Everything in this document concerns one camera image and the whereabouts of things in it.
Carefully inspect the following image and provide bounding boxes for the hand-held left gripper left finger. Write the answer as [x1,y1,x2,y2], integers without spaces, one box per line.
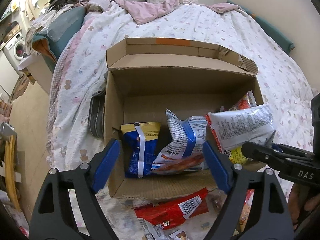
[29,138,122,240]

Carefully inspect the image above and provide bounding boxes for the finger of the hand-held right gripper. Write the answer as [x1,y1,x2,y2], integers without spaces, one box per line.
[271,144,314,158]
[241,142,310,170]

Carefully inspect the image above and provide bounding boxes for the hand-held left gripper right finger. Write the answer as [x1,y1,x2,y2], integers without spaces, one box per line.
[202,141,295,240]

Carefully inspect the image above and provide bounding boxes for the yellow chips packet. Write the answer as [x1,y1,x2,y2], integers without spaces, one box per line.
[224,148,253,165]

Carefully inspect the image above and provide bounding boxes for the white red-edged snack packet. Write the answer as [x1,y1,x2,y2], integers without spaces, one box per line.
[206,103,276,155]

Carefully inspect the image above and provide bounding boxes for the orange red snack packet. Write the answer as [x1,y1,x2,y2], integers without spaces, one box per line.
[152,154,206,176]

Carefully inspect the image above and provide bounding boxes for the white blue snack packet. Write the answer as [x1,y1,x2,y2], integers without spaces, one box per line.
[152,108,209,172]

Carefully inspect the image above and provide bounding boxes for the orange light-blue noodle packet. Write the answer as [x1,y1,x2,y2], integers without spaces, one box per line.
[220,91,258,112]

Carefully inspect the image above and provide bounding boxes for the red pouch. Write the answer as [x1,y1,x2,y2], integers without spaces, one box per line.
[133,187,209,231]

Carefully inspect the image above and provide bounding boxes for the cardboard box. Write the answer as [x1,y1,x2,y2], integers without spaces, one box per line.
[104,37,269,202]

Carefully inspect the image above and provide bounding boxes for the person's right hand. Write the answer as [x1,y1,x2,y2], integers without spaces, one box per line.
[289,184,320,230]

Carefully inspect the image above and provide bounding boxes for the grey striped cloth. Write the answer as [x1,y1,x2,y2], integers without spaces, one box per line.
[88,91,106,138]

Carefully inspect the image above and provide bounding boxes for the tan cartoon snack packet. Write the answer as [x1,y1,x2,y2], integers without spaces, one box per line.
[239,189,254,233]

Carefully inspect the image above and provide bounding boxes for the white side table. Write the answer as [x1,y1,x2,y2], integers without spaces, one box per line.
[18,54,54,95]

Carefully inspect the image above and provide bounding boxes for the long teal cushion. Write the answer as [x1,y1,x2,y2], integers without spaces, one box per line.
[226,0,295,55]

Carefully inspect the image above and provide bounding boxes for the thick teal cushion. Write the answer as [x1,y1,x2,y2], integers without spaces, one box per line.
[32,6,86,63]

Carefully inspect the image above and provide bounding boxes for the white washing machine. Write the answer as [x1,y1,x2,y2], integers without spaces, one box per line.
[4,33,26,67]

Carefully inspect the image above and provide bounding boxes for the pink blanket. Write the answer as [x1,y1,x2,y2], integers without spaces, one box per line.
[89,0,240,25]

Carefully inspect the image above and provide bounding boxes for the hanging beige towel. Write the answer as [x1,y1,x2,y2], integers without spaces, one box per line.
[25,0,38,20]

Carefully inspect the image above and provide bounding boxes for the yellow wooden frame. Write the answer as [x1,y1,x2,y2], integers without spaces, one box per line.
[4,134,23,212]

